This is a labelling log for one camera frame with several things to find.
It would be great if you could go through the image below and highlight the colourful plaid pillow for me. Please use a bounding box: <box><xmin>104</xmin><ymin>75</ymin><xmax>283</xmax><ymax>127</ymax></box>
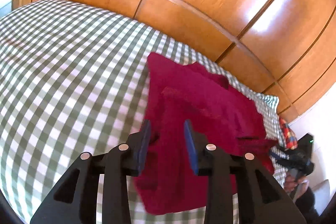
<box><xmin>279</xmin><ymin>117</ymin><xmax>298</xmax><ymax>149</ymax></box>

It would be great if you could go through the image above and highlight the green checkered pillow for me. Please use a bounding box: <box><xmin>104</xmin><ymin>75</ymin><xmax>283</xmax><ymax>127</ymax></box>
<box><xmin>256</xmin><ymin>93</ymin><xmax>280</xmax><ymax>114</ymax></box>

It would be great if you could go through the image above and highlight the green white checkered bedsheet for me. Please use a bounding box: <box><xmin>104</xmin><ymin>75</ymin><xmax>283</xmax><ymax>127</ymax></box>
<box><xmin>1</xmin><ymin>0</ymin><xmax>285</xmax><ymax>223</ymax></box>

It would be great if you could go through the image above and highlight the red garment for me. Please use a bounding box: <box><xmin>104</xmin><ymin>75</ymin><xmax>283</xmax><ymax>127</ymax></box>
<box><xmin>134</xmin><ymin>53</ymin><xmax>275</xmax><ymax>215</ymax></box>

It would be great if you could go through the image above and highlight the person's right hand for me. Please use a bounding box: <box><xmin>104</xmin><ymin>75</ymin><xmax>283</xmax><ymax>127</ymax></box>
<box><xmin>284</xmin><ymin>172</ymin><xmax>309</xmax><ymax>196</ymax></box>

